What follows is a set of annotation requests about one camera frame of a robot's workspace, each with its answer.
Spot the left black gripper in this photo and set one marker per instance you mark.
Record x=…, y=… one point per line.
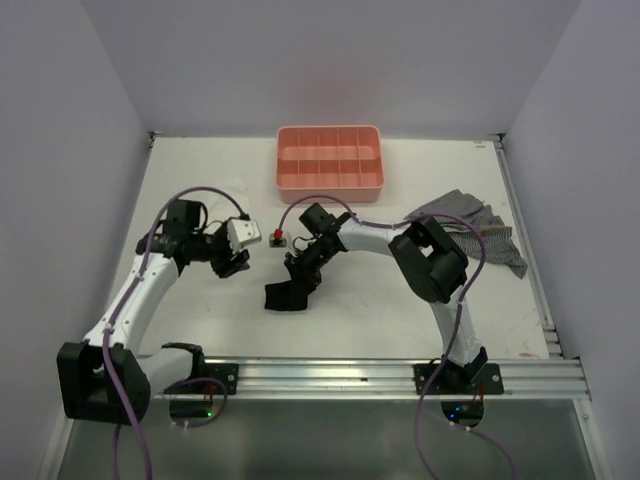
x=231, y=262

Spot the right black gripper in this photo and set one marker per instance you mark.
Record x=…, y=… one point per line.
x=299, y=270

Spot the black underwear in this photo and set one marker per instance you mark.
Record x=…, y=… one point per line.
x=288, y=296

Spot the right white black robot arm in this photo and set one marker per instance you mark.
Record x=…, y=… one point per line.
x=430, y=261

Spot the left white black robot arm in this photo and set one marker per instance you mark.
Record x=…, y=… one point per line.
x=175, y=241

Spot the grey striped underwear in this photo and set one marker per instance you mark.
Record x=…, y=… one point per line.
x=498, y=237

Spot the pink divided plastic tray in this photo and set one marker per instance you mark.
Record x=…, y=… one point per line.
x=342, y=161

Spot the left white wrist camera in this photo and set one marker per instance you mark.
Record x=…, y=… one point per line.
x=243, y=233

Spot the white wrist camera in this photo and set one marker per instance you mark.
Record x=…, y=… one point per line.
x=280, y=239
x=243, y=233

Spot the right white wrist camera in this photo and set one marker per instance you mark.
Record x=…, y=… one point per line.
x=280, y=239

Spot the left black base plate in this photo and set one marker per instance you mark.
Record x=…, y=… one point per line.
x=225, y=373

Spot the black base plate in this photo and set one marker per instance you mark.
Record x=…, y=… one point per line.
x=432, y=380
x=225, y=373

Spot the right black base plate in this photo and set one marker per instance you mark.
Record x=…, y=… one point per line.
x=432, y=380

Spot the aluminium mounting rail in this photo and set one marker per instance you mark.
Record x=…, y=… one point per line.
x=325, y=377

